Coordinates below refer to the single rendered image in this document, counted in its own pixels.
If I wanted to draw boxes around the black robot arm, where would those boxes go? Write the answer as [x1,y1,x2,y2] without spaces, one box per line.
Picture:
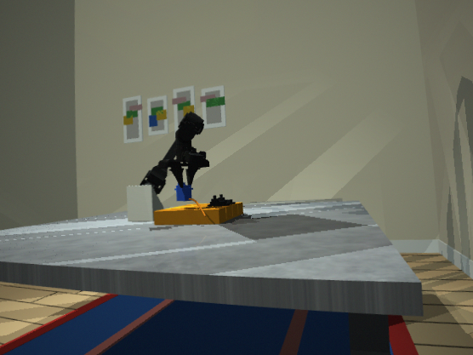
[140,112,206,194]

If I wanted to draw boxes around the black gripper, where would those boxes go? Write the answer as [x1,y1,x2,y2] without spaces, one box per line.
[158,144,209,188]

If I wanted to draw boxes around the blue micro servo with cable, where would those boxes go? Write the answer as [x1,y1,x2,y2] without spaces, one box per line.
[174,182,206,217]

